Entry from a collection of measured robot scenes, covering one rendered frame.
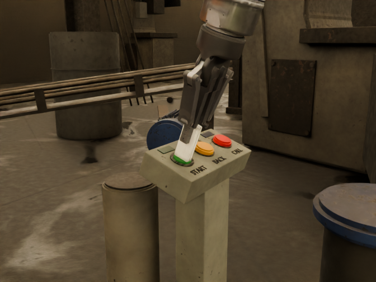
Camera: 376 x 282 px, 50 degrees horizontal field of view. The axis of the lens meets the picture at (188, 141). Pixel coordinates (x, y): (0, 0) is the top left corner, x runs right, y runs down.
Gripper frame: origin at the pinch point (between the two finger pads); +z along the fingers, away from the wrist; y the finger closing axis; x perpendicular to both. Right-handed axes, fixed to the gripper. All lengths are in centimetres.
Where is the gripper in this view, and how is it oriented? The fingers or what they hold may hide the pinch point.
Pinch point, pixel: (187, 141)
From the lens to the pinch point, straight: 71.6
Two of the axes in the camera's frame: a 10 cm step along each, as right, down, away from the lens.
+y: -5.5, 2.0, -8.1
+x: 7.8, 4.6, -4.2
